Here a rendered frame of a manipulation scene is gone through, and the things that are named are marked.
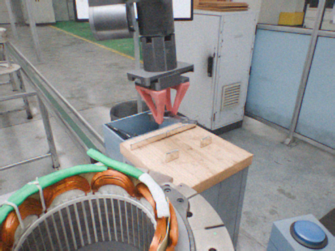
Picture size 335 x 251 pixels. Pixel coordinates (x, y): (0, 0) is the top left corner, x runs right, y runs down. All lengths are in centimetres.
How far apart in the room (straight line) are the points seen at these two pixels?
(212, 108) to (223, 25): 75
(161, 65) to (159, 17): 7
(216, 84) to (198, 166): 209
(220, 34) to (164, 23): 204
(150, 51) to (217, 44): 205
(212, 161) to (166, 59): 21
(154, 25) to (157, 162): 24
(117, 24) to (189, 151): 27
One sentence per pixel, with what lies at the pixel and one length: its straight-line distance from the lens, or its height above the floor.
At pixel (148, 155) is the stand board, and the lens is 53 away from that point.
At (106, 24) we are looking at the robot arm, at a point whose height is 131.
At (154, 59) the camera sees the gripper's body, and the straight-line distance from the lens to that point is 44.
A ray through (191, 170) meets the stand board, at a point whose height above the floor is 107.
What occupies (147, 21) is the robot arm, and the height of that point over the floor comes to 131.
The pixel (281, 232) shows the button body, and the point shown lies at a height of 103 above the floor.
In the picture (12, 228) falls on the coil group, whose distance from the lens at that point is 34.
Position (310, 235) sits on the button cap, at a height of 104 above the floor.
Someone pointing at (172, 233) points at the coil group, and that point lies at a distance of 30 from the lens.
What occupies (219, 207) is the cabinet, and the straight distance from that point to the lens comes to 56.
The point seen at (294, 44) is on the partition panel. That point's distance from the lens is 271.
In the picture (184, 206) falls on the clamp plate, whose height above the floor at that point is 110.
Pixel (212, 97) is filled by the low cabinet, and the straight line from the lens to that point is 260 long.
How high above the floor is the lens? 135
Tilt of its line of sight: 26 degrees down
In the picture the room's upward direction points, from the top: straight up
